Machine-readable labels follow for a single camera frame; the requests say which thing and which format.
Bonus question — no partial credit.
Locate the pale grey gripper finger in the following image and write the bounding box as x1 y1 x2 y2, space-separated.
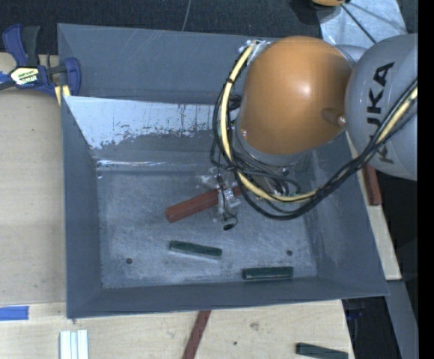
215 174 230 202
223 188 242 213

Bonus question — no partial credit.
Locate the dark green flat block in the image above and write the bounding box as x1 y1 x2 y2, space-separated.
241 266 295 281
295 342 349 359
168 239 224 260

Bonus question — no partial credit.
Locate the grey metal bin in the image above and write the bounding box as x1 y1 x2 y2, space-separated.
56 22 391 319

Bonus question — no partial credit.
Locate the pale wood board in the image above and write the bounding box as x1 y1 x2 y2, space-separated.
0 88 68 307

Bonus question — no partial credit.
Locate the black cylinder on white bracket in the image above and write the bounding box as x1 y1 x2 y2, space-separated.
221 209 239 233

